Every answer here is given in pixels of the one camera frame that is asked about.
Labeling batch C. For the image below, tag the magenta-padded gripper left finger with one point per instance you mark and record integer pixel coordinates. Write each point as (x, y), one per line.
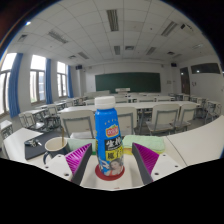
(78, 158)

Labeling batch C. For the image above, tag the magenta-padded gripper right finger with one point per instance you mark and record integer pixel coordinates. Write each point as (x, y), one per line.
(146, 158)

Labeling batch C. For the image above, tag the blue drink bottle white cap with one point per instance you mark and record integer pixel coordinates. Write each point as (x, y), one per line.
(108, 143)

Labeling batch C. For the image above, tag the dark blue mug cork base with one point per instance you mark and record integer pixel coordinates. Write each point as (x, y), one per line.
(55, 150)

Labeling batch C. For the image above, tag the wooden stirrer stick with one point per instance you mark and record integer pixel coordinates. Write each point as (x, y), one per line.
(62, 135)

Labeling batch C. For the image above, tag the dark flat laptop sleeve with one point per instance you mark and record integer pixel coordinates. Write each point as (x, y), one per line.
(43, 140)

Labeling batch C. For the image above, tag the classroom chairs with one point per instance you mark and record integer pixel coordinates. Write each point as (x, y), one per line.
(163, 118)

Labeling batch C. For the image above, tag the bunch of keys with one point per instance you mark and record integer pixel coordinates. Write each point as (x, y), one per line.
(32, 143)

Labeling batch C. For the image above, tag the classroom desks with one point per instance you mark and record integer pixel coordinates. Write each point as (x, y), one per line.
(146, 105)

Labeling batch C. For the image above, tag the green chalkboard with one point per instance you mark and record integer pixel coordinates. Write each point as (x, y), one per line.
(128, 82)

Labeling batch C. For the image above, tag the dark classroom door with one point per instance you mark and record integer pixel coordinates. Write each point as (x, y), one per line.
(185, 81)

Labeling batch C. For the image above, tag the classroom windows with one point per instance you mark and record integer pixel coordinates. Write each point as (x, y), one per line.
(37, 81)

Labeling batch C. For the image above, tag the blue window curtains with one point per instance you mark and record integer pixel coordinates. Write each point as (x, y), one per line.
(15, 86)

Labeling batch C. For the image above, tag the ceiling lights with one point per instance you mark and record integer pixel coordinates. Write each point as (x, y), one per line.
(112, 20)

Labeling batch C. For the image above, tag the black wall speaker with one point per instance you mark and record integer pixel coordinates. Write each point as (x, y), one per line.
(79, 67)
(173, 64)

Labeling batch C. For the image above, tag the dark interior wall window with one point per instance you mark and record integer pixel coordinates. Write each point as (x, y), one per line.
(205, 68)

